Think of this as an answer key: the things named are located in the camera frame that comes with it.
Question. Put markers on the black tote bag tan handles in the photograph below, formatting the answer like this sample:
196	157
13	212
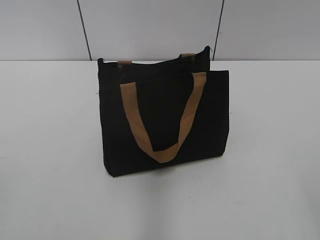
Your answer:
162	114

